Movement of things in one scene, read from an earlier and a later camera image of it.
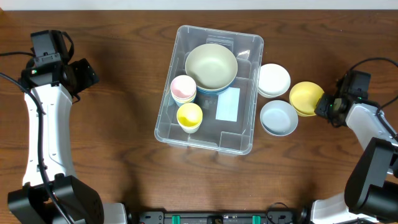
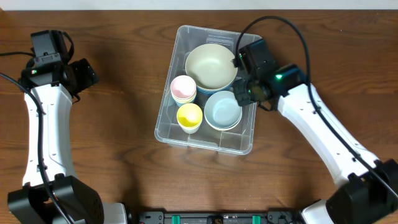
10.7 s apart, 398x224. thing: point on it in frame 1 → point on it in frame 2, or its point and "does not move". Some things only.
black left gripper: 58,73 does not move
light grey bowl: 278,117 → 222,111
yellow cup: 189,115 does not move
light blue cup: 179,104 does not move
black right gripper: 323,106 → 241,94
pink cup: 183,87 does not move
